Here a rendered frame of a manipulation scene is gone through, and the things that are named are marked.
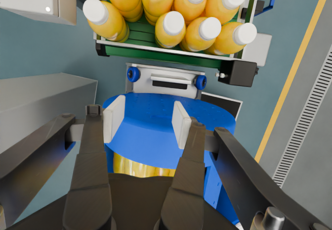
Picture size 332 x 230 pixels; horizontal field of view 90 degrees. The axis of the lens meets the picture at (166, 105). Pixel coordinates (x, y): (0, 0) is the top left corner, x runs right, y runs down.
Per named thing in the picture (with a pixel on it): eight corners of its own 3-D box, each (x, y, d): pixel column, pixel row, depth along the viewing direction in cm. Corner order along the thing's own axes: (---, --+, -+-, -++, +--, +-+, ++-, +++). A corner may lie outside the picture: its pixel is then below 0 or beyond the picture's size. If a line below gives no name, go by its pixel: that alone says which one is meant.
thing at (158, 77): (150, 80, 52) (149, 86, 40) (151, 72, 52) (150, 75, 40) (182, 84, 53) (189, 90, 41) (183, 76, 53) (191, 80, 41)
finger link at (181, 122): (183, 118, 15) (191, 119, 15) (174, 100, 21) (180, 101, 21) (178, 149, 15) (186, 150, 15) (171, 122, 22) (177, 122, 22)
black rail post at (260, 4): (239, 19, 52) (255, 11, 44) (242, 8, 51) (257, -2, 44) (246, 20, 52) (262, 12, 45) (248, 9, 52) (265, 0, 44)
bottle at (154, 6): (170, 23, 51) (180, 1, 33) (148, 28, 50) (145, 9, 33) (165, -3, 49) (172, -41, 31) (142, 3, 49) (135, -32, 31)
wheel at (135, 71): (133, 83, 46) (139, 83, 47) (134, 67, 45) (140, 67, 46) (125, 80, 49) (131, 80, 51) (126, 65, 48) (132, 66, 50)
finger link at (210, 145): (194, 135, 13) (230, 138, 13) (184, 115, 18) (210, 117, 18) (191, 152, 14) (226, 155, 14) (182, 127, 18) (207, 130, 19)
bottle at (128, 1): (144, -2, 48) (139, -40, 30) (141, 24, 50) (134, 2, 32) (120, -7, 48) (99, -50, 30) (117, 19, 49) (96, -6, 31)
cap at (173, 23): (160, 19, 33) (160, 16, 32) (178, 11, 33) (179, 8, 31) (167, 38, 34) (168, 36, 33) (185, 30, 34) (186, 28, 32)
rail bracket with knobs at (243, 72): (210, 80, 56) (222, 84, 46) (214, 58, 55) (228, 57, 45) (237, 83, 57) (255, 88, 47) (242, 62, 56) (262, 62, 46)
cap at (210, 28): (220, 24, 34) (224, 23, 33) (211, 43, 35) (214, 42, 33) (204, 16, 34) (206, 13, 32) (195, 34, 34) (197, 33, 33)
